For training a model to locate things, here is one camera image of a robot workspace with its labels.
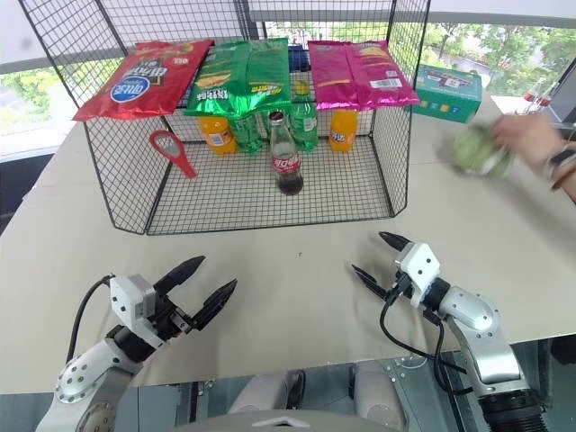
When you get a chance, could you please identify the teal cardboard box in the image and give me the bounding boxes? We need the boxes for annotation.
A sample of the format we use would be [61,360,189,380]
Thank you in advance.
[404,63,484,125]

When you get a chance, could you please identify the green round package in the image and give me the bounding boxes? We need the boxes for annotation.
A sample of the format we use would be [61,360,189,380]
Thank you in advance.
[451,124,517,182]

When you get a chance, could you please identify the black wire mesh rack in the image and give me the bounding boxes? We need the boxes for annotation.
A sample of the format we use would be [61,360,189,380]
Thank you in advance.
[16,0,432,237]

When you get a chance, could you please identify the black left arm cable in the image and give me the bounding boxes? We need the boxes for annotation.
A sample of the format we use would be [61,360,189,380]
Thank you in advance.
[66,273,114,364]

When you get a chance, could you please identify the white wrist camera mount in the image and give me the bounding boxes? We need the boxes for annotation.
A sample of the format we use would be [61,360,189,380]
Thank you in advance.
[393,242,441,310]
[109,273,168,351]

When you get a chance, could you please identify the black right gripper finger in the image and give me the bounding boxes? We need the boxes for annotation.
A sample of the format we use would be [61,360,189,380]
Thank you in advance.
[378,230,413,254]
[350,264,392,302]

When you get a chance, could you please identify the red bottle opener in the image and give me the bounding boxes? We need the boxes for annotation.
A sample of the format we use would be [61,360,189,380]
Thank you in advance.
[148,130,199,180]

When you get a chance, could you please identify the orange soda plastic bottle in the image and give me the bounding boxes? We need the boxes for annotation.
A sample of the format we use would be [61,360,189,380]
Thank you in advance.
[328,107,360,155]
[198,114,239,157]

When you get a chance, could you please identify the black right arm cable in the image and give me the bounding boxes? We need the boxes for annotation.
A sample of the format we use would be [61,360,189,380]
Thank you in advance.
[379,287,472,400]

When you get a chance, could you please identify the blue package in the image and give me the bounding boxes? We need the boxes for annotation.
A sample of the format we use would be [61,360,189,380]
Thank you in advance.
[286,44,312,74]

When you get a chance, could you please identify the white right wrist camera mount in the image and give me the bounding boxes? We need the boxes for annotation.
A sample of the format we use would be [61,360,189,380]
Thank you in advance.
[393,242,441,310]

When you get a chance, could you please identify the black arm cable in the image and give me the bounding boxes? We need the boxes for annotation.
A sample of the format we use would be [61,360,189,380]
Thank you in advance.
[66,273,114,364]
[379,287,472,400]

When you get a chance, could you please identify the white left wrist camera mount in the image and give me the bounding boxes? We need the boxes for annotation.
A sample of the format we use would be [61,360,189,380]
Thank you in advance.
[109,273,168,351]

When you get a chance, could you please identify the green chip bag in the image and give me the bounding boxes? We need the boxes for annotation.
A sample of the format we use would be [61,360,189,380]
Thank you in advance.
[184,40,254,119]
[229,37,294,116]

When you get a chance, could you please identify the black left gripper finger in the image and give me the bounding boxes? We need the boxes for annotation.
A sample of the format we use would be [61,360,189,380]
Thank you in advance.
[154,255,207,298]
[192,277,239,333]

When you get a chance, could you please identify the dark wristwatch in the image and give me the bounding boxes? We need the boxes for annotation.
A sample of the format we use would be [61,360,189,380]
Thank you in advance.
[543,147,576,182]

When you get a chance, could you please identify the dark laptop screen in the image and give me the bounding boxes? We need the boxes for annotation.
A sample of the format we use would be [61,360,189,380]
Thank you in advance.
[549,57,576,127]

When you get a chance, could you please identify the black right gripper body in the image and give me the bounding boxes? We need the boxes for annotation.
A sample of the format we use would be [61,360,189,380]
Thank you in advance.
[384,256,414,302]

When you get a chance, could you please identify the glass cola bottle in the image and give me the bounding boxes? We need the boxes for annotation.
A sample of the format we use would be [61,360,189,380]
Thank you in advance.
[268,110,306,197]

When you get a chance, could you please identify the dark robot torso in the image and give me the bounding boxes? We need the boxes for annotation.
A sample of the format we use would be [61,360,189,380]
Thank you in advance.
[173,406,409,432]

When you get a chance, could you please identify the green soda plastic bottle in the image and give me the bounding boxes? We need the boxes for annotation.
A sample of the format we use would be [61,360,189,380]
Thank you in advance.
[230,112,266,157]

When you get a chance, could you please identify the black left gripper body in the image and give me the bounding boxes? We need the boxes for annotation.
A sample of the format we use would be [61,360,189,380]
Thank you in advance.
[148,292,197,343]

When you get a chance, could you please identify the person's bare hand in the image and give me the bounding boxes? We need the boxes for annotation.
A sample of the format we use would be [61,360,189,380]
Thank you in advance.
[491,112,564,176]

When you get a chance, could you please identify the red chip bag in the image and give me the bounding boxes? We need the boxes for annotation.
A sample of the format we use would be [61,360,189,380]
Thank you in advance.
[73,39,216,122]

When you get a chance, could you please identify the pink chip bag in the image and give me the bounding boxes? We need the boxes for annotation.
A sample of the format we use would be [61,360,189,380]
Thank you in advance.
[306,40,362,113]
[345,40,420,112]

